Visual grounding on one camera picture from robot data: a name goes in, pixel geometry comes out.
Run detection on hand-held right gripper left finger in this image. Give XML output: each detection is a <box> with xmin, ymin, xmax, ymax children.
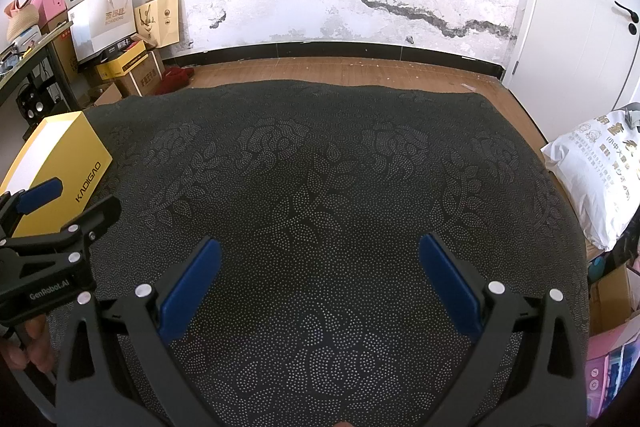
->
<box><xmin>55</xmin><ymin>237</ymin><xmax>222</xmax><ymax>427</ymax></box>

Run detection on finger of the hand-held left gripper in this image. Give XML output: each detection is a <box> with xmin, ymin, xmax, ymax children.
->
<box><xmin>0</xmin><ymin>194</ymin><xmax>123</xmax><ymax>268</ymax></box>
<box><xmin>0</xmin><ymin>178</ymin><xmax>63</xmax><ymax>240</ymax></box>

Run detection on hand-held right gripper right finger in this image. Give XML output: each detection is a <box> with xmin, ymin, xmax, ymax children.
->
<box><xmin>419</xmin><ymin>233</ymin><xmax>588</xmax><ymax>427</ymax></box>

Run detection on yellow box with white inside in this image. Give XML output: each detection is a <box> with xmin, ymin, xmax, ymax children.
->
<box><xmin>0</xmin><ymin>111</ymin><xmax>113</xmax><ymax>240</ymax></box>

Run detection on person's left hand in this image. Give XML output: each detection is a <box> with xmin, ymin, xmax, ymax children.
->
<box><xmin>0</xmin><ymin>314</ymin><xmax>56</xmax><ymax>375</ymax></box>

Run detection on black speakers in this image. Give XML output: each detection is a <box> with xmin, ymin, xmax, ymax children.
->
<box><xmin>16</xmin><ymin>82</ymin><xmax>53</xmax><ymax>125</ymax></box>

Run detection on small open cardboard box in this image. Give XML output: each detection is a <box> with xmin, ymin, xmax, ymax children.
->
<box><xmin>82</xmin><ymin>82</ymin><xmax>123</xmax><ymax>108</ymax></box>

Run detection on teal round object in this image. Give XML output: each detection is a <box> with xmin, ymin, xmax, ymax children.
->
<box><xmin>587</xmin><ymin>254</ymin><xmax>608</xmax><ymax>285</ymax></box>

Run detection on brown carton with red print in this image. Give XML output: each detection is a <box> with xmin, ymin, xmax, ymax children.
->
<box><xmin>50</xmin><ymin>19</ymin><xmax>81</xmax><ymax>82</ymax></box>

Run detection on brown cardboard box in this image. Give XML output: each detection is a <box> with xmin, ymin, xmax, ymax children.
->
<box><xmin>115</xmin><ymin>49</ymin><xmax>166</xmax><ymax>96</ymax></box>

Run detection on yellow and black flat box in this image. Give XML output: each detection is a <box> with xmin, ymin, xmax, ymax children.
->
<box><xmin>95</xmin><ymin>39</ymin><xmax>151</xmax><ymax>82</ymax></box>

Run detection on dark red cloth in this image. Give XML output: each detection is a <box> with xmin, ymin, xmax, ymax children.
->
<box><xmin>154</xmin><ymin>66</ymin><xmax>196</xmax><ymax>95</ymax></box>

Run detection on dark dotted floral blanket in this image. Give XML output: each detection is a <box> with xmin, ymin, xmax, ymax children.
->
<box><xmin>45</xmin><ymin>82</ymin><xmax>591</xmax><ymax>427</ymax></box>

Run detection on white device on desk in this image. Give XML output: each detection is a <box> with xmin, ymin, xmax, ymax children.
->
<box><xmin>10</xmin><ymin>27</ymin><xmax>43</xmax><ymax>50</ymax></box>

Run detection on plain cardboard box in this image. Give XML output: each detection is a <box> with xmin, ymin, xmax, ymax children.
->
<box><xmin>587</xmin><ymin>264</ymin><xmax>633</xmax><ymax>338</ymax></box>

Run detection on beige straw hat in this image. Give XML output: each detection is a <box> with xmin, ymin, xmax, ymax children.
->
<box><xmin>5</xmin><ymin>0</ymin><xmax>41</xmax><ymax>42</ymax></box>

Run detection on white printed sack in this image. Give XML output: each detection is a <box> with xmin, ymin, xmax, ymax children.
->
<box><xmin>541</xmin><ymin>104</ymin><xmax>640</xmax><ymax>253</ymax></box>

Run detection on pink printed carton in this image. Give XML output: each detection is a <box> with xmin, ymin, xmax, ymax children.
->
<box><xmin>585</xmin><ymin>312</ymin><xmax>640</xmax><ymax>415</ymax></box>

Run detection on white paper shopping bag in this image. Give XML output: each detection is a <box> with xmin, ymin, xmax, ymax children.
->
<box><xmin>67</xmin><ymin>0</ymin><xmax>138</xmax><ymax>62</ymax></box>

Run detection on pink box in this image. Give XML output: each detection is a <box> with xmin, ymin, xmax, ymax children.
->
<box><xmin>31</xmin><ymin>0</ymin><xmax>68</xmax><ymax>28</ymax></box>

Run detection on tan paper shopping bag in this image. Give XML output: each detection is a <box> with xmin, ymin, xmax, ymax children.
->
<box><xmin>134</xmin><ymin>0</ymin><xmax>182</xmax><ymax>50</ymax></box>

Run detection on white door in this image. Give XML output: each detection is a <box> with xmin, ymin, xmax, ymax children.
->
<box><xmin>502</xmin><ymin>0</ymin><xmax>640</xmax><ymax>118</ymax></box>

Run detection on black frame desk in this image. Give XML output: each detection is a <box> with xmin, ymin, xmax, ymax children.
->
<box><xmin>0</xmin><ymin>24</ymin><xmax>81</xmax><ymax>118</ymax></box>

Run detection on black door handle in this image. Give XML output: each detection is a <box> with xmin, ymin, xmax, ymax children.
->
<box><xmin>614</xmin><ymin>1</ymin><xmax>640</xmax><ymax>35</ymax></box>

